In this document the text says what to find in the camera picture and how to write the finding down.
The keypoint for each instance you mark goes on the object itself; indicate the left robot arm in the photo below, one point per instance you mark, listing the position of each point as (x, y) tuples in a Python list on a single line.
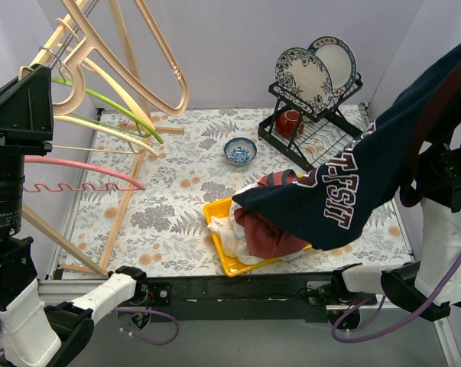
[(31, 333)]

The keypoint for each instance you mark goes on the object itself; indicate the wooden clothes rack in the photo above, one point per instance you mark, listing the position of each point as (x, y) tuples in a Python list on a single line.
[(88, 265)]

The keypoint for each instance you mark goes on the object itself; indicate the cream hanger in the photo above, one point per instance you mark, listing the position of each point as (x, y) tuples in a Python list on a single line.
[(93, 42), (131, 141), (131, 104)]

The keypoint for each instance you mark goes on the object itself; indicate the green hanger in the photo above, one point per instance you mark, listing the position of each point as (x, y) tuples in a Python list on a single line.
[(142, 129)]

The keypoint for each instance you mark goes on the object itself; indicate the pink hanger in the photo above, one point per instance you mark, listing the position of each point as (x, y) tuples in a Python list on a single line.
[(132, 183)]

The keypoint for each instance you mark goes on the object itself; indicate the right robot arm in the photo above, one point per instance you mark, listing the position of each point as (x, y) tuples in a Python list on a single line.
[(429, 287)]

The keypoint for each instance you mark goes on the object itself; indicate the white tank top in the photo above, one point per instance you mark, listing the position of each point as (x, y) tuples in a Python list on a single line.
[(226, 233)]

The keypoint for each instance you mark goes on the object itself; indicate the red tank top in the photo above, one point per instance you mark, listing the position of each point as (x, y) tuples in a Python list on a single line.
[(268, 237)]

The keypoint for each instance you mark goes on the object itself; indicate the black wire dish rack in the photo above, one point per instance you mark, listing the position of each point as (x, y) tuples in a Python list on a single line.
[(317, 136)]

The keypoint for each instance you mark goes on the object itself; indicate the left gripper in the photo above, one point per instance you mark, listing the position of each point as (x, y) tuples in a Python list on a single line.
[(14, 136)]

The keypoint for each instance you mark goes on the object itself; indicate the blue white small bowl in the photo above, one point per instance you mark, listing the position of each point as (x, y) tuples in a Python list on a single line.
[(240, 151)]

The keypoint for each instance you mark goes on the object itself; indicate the navy tank top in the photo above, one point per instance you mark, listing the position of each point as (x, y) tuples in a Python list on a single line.
[(329, 206)]

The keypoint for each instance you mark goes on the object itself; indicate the cream hanger front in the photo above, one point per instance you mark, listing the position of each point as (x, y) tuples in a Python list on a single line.
[(131, 141)]

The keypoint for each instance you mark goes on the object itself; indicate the green rimmed white plate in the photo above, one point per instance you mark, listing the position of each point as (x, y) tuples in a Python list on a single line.
[(339, 59)]

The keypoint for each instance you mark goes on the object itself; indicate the floral blue plate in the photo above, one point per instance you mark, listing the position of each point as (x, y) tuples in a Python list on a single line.
[(303, 76)]

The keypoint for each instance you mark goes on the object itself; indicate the red mug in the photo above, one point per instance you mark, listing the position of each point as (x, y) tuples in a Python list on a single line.
[(286, 122)]

